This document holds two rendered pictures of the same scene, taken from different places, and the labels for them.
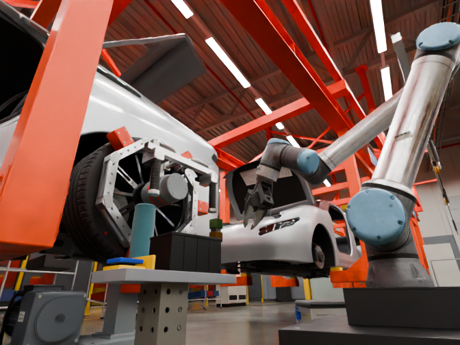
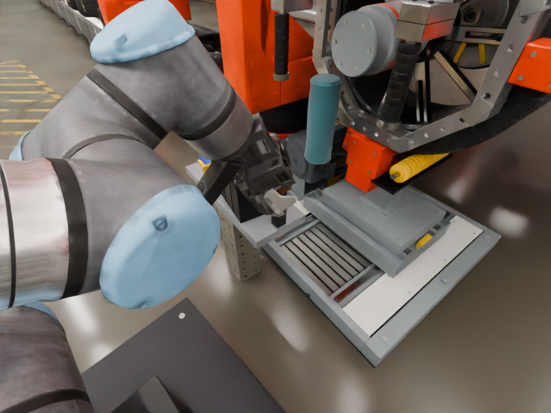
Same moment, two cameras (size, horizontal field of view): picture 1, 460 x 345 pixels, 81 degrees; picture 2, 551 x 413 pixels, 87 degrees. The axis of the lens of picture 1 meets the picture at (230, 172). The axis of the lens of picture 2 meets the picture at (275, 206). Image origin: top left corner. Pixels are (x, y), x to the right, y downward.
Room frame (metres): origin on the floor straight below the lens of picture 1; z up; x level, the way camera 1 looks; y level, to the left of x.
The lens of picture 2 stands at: (1.19, -0.48, 1.01)
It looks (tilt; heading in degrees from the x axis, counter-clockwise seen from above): 42 degrees down; 104
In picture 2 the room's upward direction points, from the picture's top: straight up
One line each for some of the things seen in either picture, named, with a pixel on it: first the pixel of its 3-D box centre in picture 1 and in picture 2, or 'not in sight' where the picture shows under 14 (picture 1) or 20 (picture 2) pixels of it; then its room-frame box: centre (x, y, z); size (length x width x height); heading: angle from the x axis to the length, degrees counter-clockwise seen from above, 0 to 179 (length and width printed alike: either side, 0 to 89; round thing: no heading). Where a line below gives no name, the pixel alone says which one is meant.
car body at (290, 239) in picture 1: (307, 235); not in sight; (5.79, -1.62, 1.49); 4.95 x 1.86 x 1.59; 141
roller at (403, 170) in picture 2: not in sight; (421, 160); (1.45, 0.38, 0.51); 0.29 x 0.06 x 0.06; 51
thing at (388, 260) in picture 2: not in sight; (371, 214); (1.38, 0.52, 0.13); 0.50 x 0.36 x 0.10; 141
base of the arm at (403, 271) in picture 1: (395, 272); not in sight; (0.95, -0.54, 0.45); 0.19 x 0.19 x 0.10
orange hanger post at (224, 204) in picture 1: (234, 222); not in sight; (5.64, -0.08, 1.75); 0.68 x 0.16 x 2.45; 51
